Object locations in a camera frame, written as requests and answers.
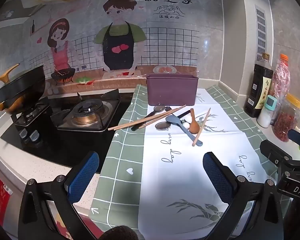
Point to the black gas stove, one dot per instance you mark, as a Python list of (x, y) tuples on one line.
[(65, 142)]

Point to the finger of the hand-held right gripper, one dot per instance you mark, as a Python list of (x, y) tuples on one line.
[(298, 137), (277, 152)]

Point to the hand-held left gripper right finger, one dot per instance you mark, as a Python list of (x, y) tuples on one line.
[(216, 175)]

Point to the jar with yellow lid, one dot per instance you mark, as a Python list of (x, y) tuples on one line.
[(287, 120)]

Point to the blue-grey rice paddle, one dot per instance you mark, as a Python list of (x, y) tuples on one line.
[(175, 121)]

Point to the purple utensil container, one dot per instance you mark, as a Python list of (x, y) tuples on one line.
[(172, 90)]

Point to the grey range hood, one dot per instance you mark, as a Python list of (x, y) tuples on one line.
[(12, 15)]

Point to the white shaker with teal lid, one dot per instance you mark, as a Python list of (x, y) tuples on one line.
[(266, 116)]

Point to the red cabinet sticker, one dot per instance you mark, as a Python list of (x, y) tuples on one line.
[(1, 196)]

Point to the white wall vent grille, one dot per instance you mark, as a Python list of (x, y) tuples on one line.
[(261, 32)]

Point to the silver stove knob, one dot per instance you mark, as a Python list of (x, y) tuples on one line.
[(35, 135), (23, 135)]

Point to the person's left hand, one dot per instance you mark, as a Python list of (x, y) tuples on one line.
[(122, 233)]

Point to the black spoon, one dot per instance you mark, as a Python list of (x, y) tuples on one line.
[(162, 125), (160, 108)]

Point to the dark soy sauce bottle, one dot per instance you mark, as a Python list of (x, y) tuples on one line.
[(258, 87)]

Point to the plastic bottle of dried chilies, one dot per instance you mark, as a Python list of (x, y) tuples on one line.
[(281, 77)]

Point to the white spoon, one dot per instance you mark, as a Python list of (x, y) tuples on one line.
[(185, 124)]

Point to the wooden chopstick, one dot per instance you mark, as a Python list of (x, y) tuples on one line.
[(130, 122), (201, 127), (136, 122), (150, 123)]

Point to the cartoon wall poster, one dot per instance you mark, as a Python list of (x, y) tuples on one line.
[(165, 42)]

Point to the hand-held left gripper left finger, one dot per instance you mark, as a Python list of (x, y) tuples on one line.
[(86, 172)]

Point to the green checked white tablecloth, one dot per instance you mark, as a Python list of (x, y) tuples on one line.
[(180, 170)]

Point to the brown wooden spoon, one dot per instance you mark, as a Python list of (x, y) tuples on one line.
[(194, 126)]

